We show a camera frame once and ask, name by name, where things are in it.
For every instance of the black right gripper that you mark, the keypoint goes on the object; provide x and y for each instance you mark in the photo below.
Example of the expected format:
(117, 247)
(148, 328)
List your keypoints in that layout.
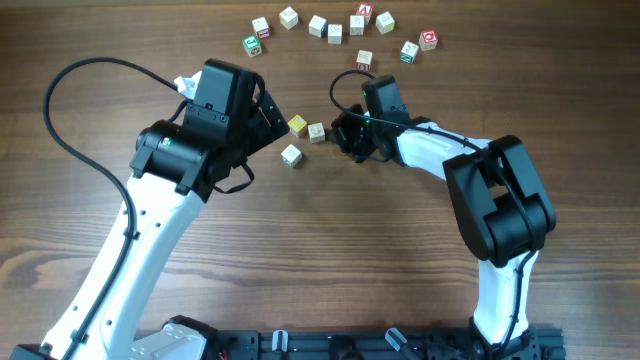
(340, 128)

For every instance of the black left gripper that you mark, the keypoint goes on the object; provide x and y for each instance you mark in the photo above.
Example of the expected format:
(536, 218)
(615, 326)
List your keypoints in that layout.
(270, 120)

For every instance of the white green wooden block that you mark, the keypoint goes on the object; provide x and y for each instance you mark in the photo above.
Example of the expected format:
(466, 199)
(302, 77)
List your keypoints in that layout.
(291, 155)

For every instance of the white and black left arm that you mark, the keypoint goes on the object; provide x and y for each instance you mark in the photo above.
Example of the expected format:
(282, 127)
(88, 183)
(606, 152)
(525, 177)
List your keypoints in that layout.
(170, 183)

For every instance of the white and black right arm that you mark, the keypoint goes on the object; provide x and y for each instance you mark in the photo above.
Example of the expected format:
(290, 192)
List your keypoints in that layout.
(502, 209)

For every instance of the red bottomed wooden block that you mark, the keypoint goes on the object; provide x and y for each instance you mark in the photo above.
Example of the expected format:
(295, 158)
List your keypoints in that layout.
(364, 60)

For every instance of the green letter wooden block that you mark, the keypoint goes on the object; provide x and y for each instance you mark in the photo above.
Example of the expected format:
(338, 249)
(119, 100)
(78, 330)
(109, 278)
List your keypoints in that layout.
(252, 46)

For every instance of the green sided wooden block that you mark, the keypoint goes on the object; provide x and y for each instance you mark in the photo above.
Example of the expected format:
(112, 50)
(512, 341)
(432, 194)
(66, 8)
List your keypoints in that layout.
(409, 52)

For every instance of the red sided wooden block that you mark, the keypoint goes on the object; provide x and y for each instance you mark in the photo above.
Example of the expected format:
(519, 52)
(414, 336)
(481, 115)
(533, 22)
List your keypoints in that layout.
(261, 28)

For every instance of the plain picture wooden block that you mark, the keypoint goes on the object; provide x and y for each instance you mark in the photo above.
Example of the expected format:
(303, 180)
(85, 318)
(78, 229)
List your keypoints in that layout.
(334, 34)

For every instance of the plain wooden block centre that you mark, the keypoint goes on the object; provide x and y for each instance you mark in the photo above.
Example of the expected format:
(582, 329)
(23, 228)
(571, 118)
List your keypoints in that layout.
(356, 25)

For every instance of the yellow edged wooden block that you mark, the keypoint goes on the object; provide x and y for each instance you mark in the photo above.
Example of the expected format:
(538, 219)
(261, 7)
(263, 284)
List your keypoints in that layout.
(288, 18)

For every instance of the blue sided wooden block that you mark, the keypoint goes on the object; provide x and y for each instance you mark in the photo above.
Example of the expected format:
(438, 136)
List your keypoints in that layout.
(318, 26)

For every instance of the plain wooden block right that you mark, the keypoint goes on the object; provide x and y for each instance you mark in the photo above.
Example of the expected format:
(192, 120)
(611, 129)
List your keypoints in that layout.
(385, 22)

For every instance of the red letter O block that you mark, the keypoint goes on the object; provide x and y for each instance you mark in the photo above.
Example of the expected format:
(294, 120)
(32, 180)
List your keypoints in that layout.
(428, 40)

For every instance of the red letter A block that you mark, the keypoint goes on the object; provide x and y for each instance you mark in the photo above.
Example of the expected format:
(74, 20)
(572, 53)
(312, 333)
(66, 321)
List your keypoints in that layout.
(365, 9)

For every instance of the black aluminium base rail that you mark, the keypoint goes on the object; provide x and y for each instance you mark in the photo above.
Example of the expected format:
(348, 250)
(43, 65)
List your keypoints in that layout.
(443, 343)

